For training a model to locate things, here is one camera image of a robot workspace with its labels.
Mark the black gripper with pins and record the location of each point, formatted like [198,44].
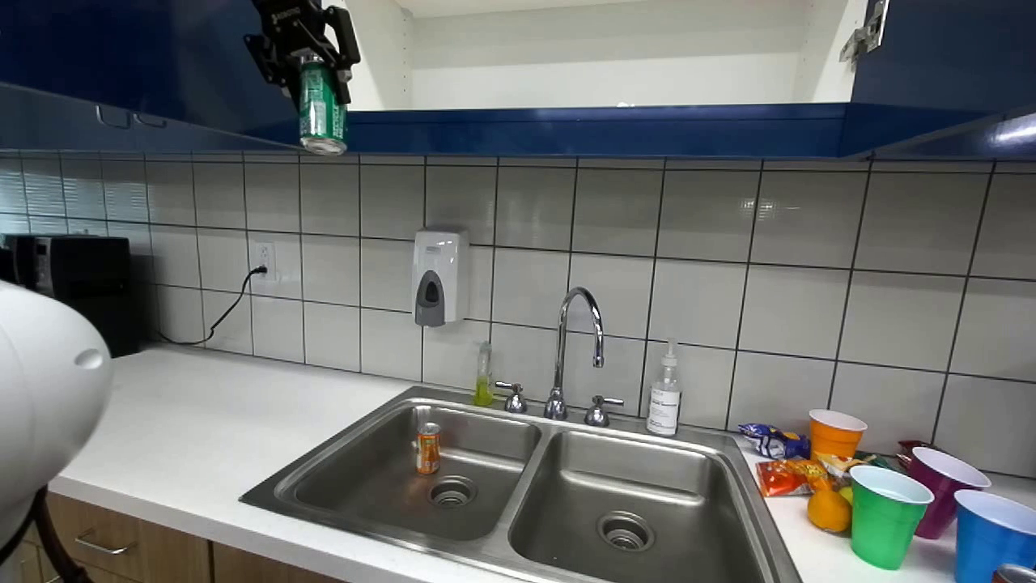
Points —
[295,28]

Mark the green soda can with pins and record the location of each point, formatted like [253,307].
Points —
[323,115]

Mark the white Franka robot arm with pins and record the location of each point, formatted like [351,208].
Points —
[42,398]

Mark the open white interior cabinet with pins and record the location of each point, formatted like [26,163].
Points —
[603,66]

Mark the orange soda can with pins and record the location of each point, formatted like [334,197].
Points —
[429,448]

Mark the silver cabinet hinge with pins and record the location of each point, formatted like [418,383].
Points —
[868,28]

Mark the black countertop appliance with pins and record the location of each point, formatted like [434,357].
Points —
[84,286]

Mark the yellow-green dish soap bottle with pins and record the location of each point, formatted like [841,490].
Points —
[484,386]

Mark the chrome gooseneck faucet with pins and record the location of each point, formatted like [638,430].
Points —
[562,368]

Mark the clear pump bottle white label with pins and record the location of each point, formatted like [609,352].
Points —
[666,408]

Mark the wooden base drawers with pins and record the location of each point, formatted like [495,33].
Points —
[149,552]

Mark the stainless steel double sink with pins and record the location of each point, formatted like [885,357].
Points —
[660,488]

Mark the blue chip bag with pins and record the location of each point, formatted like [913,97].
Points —
[771,437]

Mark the orange snack bag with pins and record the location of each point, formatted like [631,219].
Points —
[779,477]

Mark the orange plastic cup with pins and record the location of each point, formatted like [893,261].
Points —
[838,434]

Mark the orange fruit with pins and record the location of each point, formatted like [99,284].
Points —
[831,510]

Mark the green plastic cup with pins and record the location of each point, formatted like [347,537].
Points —
[885,522]

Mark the purple plastic cup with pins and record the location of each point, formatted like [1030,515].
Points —
[950,479]

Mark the blue plastic cup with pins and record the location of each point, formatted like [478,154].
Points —
[993,535]

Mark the white wall outlet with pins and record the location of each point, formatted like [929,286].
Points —
[265,261]

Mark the white wall soap dispenser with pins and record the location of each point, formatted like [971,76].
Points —
[434,262]

